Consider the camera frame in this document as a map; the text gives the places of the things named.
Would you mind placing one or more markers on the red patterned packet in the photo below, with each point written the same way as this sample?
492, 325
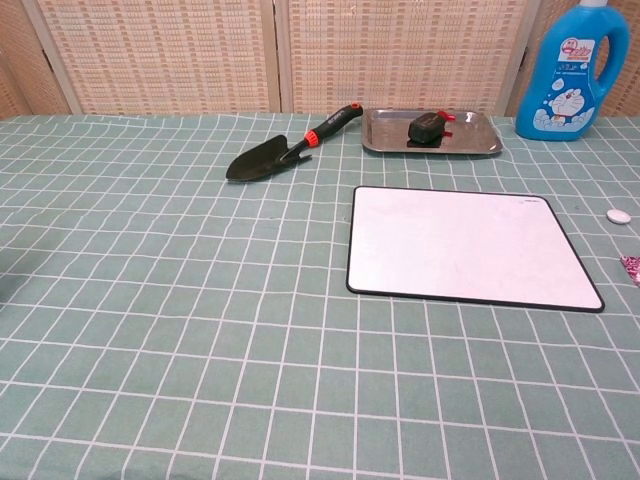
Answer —
632, 267

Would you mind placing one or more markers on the stainless steel tray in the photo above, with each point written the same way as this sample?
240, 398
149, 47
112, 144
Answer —
382, 132

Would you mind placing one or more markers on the black tool with red parts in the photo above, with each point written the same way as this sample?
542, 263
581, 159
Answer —
425, 129

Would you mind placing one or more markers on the black garden trowel orange collar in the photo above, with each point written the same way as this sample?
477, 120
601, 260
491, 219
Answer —
255, 162

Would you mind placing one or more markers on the blue detergent pump bottle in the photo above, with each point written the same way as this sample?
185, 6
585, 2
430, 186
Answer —
565, 100

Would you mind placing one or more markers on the bamboo folding screen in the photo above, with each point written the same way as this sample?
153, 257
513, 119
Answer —
165, 55

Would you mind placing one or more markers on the green checked tablecloth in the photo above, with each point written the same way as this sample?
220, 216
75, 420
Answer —
200, 325

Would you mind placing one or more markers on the white pad with black edge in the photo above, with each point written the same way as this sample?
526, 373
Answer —
450, 250

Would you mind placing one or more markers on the small white round disc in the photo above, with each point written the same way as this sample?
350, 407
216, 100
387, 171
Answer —
618, 216

